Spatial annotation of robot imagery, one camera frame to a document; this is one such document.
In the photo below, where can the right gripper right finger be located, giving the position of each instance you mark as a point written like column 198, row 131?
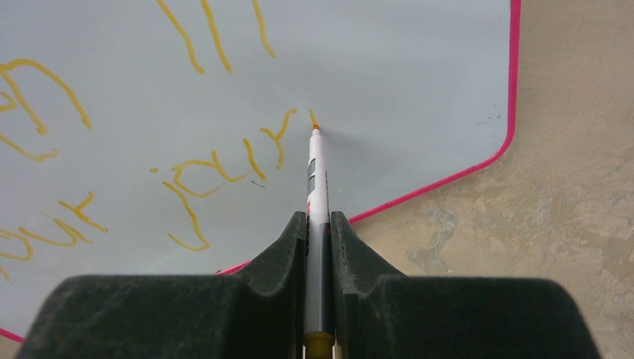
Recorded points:
column 383, row 313

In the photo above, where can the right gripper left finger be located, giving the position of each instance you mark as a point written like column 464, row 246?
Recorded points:
column 256, row 312

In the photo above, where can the white marker pen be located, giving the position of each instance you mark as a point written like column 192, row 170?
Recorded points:
column 318, row 308

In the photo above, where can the yellow marker cap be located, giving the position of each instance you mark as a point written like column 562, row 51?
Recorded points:
column 318, row 345

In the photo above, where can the pink framed whiteboard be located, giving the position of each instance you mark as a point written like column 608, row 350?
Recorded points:
column 171, row 137

